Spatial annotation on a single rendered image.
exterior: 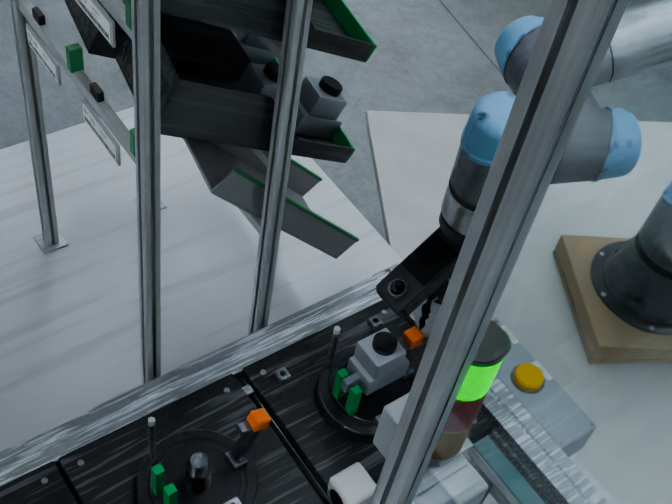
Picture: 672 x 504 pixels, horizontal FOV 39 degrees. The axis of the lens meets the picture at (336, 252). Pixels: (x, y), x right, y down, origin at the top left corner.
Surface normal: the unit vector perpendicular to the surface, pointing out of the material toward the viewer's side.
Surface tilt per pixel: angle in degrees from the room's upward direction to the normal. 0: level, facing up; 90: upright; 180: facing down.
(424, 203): 0
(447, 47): 0
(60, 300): 0
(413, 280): 31
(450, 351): 90
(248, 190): 90
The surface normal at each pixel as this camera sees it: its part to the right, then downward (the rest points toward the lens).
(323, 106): 0.42, 0.72
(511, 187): -0.81, 0.36
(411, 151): 0.14, -0.65
